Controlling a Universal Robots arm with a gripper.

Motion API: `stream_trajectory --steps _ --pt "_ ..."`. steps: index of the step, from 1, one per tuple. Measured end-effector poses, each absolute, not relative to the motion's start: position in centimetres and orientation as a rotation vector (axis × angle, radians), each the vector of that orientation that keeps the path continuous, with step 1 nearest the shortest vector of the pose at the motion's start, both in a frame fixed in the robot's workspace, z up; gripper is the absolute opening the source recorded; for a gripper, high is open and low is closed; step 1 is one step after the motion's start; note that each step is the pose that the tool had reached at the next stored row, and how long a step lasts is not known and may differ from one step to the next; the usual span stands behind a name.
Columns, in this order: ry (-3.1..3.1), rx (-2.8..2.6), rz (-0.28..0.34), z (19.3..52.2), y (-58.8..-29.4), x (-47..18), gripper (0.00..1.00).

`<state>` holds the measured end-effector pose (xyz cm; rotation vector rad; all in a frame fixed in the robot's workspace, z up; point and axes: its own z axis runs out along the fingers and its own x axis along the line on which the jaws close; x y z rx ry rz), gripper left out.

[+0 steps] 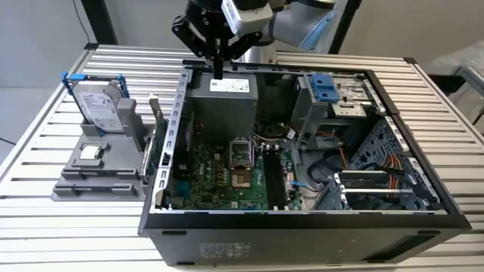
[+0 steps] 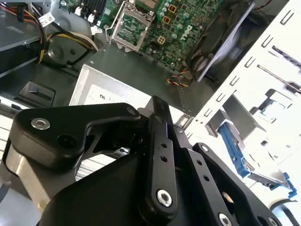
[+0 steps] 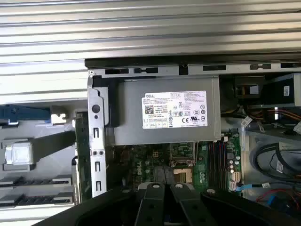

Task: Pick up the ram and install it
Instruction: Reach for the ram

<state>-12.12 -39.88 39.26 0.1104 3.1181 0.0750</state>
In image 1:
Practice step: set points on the black upright post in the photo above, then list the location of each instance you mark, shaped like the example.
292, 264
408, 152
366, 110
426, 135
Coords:
100, 20
345, 25

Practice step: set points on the optical drive bay cage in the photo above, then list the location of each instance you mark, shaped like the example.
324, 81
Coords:
348, 112

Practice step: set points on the green graphics card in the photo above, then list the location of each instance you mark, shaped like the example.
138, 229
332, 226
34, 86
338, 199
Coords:
160, 133

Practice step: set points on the green motherboard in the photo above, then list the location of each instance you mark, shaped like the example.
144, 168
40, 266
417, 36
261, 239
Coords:
204, 181

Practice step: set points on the black box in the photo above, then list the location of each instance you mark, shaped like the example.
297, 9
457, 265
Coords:
445, 83

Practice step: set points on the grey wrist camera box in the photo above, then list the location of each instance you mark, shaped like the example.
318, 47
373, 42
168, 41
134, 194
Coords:
245, 14

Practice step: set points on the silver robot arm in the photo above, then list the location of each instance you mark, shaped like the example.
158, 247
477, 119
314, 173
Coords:
286, 20

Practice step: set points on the CPU socket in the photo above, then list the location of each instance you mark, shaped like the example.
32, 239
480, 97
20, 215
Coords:
241, 179

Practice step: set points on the silver CPU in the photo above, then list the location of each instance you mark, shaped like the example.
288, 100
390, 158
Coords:
89, 153

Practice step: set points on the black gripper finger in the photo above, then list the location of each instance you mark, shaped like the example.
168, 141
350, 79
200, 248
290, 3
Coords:
188, 37
245, 45

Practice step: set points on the grey power supply unit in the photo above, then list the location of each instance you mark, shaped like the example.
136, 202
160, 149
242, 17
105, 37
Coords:
222, 113

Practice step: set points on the RAM stick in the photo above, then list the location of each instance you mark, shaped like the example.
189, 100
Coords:
94, 187
97, 171

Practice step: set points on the black PC case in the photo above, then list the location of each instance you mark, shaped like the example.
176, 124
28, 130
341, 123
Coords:
264, 243

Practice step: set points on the perforated disk bay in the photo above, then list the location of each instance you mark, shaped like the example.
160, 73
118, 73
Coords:
362, 177

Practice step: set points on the round black fan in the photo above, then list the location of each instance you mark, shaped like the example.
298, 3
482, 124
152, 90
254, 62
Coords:
272, 129

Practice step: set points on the hard disk in blue carrier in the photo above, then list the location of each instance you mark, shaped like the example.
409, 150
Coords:
96, 105

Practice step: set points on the grey parts rack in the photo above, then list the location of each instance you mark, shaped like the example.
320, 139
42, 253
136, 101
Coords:
113, 153

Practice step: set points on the blue drive bay latch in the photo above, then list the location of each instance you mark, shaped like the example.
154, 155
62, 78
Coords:
322, 88

